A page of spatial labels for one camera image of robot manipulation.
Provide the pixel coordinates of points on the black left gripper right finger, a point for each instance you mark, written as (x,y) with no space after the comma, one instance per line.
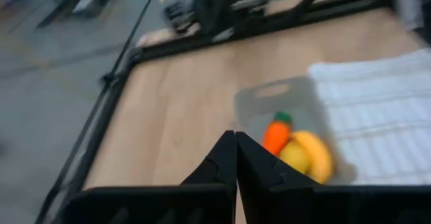
(279,204)

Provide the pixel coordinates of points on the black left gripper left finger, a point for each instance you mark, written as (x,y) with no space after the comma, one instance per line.
(215,200)

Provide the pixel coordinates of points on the yellow toy lemon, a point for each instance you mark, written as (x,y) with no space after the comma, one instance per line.
(296,156)

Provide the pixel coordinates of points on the yellow toy banana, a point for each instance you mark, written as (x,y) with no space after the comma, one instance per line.
(320,156)

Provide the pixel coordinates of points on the orange toy carrot green top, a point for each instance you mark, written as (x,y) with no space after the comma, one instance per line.
(276,136)

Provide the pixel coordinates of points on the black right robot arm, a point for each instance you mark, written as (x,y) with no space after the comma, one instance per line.
(210,8)

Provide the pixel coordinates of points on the white waffle cloth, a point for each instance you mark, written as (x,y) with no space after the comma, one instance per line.
(380,116)

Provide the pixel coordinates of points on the silver aluminium extrusion bar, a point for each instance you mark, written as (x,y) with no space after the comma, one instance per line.
(407,5)

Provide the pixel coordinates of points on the black aluminium table frame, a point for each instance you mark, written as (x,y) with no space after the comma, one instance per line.
(320,15)

